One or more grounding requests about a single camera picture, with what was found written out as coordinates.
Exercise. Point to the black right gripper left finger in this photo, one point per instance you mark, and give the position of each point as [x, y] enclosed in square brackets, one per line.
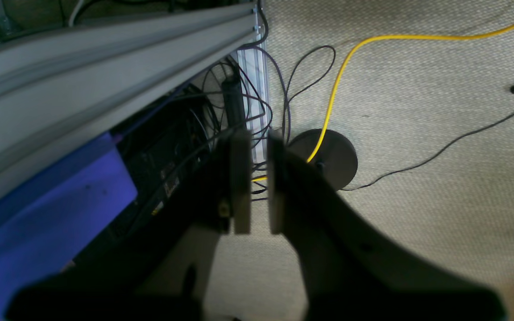
[161, 271]

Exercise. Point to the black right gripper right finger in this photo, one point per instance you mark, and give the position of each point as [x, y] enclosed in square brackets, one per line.
[352, 272]

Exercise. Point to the blue plastic sheet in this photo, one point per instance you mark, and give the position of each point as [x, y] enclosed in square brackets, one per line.
[49, 219]

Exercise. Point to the round black stand base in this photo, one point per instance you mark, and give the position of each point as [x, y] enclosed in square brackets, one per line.
[336, 158]

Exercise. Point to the black electronics box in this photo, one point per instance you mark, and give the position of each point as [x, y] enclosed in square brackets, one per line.
[159, 155]

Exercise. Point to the grey aluminium frame beam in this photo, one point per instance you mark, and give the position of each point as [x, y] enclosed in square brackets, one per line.
[61, 89]

